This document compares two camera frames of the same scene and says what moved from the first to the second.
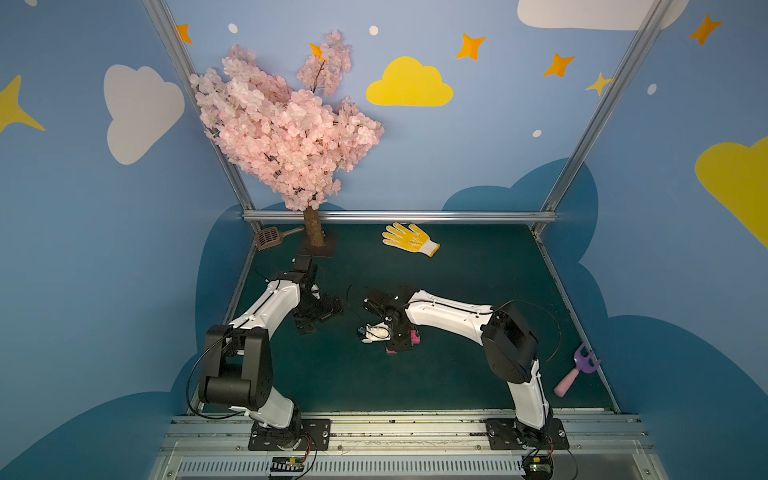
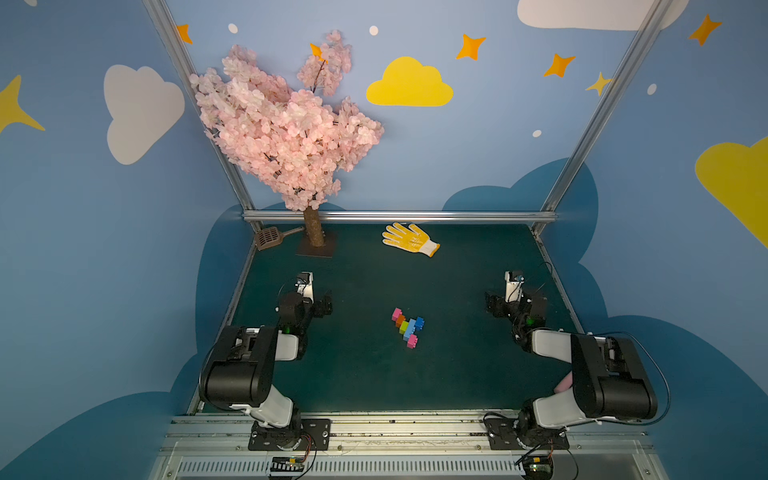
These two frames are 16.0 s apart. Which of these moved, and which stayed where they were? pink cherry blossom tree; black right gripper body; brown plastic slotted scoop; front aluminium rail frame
Moved: black right gripper body
Stayed: brown plastic slotted scoop; front aluminium rail frame; pink cherry blossom tree
